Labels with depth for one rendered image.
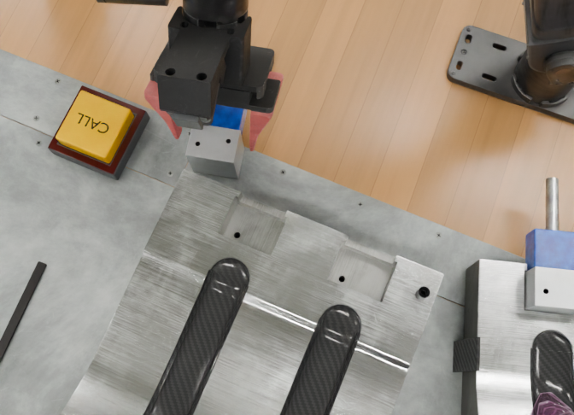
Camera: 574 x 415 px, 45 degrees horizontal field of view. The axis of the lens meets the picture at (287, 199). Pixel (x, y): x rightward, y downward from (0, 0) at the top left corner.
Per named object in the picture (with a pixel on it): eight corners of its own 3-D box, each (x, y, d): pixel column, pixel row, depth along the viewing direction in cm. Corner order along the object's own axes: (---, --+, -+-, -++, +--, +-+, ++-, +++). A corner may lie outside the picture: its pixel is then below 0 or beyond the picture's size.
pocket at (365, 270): (342, 242, 67) (345, 233, 63) (394, 263, 66) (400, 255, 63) (325, 285, 66) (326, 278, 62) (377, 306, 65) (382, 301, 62)
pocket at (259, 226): (241, 200, 68) (238, 189, 65) (290, 220, 68) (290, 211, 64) (222, 242, 67) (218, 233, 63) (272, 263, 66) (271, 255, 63)
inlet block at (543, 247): (518, 184, 71) (535, 167, 66) (567, 189, 71) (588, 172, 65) (516, 312, 67) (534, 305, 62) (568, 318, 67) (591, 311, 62)
